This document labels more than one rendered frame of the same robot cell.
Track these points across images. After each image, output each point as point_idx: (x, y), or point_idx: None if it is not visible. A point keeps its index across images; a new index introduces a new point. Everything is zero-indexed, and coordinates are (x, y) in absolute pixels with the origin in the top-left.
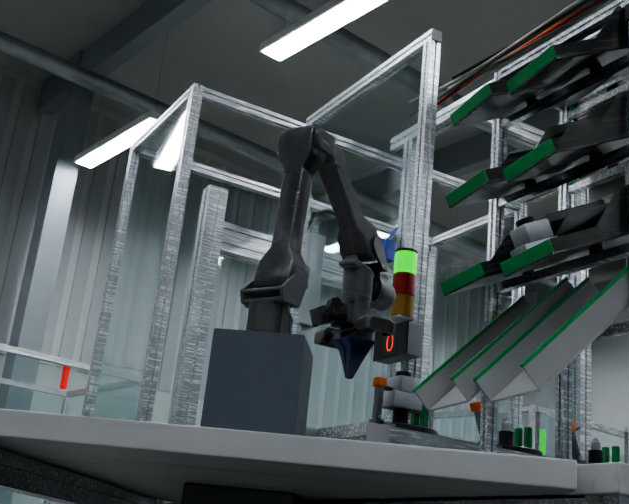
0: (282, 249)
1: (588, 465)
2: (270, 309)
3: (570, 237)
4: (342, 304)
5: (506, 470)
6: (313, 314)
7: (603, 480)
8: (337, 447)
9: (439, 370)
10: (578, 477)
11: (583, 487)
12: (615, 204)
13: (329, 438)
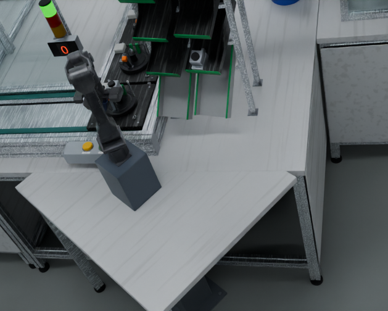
0: (107, 126)
1: (293, 171)
2: (121, 150)
3: (221, 62)
4: (101, 97)
5: (284, 192)
6: (88, 107)
7: (299, 173)
8: (252, 223)
9: (159, 100)
10: (290, 173)
11: (292, 174)
12: (224, 32)
13: (250, 223)
